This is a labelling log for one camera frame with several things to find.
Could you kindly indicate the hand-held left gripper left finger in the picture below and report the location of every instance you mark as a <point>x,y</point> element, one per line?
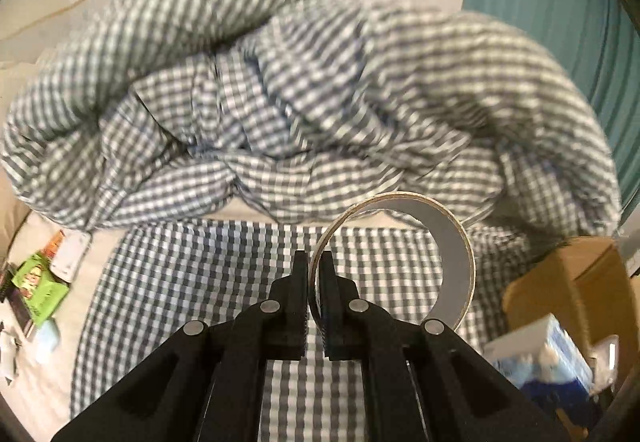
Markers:
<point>298,282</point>

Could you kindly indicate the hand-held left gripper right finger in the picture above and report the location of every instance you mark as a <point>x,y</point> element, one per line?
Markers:
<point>330,282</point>

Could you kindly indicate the grey tape roll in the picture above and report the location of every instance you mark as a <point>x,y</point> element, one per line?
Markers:
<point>450,247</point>

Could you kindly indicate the blue and white packet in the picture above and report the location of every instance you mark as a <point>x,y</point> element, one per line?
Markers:
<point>545,352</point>

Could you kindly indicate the brown cardboard box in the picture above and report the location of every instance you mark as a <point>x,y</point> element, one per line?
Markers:
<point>560,272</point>

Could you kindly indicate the grey white checked duvet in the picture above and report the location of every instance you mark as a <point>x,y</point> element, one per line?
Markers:
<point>300,97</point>

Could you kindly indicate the white flat card pack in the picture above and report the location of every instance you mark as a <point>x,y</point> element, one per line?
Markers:
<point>72,252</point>

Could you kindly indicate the light blue small item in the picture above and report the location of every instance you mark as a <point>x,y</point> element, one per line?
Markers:
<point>47,336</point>

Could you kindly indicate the green snack packet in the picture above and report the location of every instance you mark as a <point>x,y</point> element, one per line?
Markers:
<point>40,284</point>

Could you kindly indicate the white mattress cover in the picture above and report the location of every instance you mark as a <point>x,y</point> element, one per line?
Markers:
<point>50,384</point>

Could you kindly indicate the dark packet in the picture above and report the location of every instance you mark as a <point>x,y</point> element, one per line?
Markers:
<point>22,311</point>

